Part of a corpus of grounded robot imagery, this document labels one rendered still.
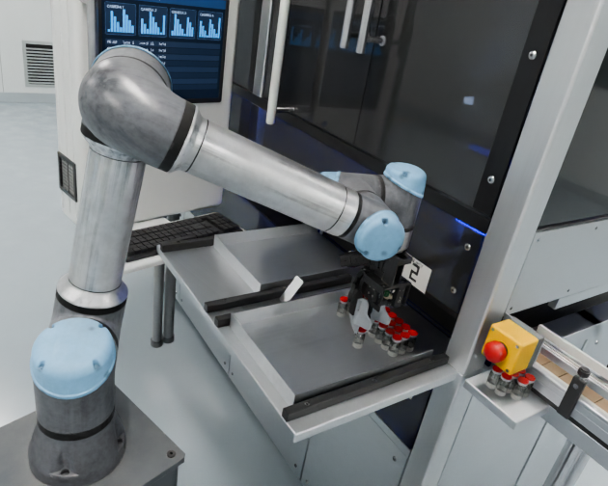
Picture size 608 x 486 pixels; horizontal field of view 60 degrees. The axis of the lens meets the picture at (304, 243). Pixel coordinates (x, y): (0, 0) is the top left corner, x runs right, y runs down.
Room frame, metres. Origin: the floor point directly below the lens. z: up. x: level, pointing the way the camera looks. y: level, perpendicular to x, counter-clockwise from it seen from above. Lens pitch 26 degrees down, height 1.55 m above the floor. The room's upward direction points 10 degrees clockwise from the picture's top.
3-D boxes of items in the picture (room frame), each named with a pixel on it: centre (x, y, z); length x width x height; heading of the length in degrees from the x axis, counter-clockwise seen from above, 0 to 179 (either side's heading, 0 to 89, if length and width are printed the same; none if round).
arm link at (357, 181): (0.85, -0.07, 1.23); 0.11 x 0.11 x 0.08; 17
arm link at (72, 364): (0.62, 0.32, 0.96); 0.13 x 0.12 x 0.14; 17
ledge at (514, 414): (0.86, -0.47, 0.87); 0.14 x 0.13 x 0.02; 127
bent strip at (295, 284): (1.01, 0.05, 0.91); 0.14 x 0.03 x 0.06; 127
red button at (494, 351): (0.82, -0.39, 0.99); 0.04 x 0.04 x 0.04; 37
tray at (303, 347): (0.90, -0.09, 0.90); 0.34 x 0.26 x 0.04; 127
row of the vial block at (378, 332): (0.97, -0.18, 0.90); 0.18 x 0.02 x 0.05; 37
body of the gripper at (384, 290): (0.89, -0.16, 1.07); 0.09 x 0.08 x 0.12; 37
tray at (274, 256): (1.24, 0.02, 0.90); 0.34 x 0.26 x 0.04; 127
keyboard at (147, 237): (1.40, 0.38, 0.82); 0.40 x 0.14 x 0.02; 138
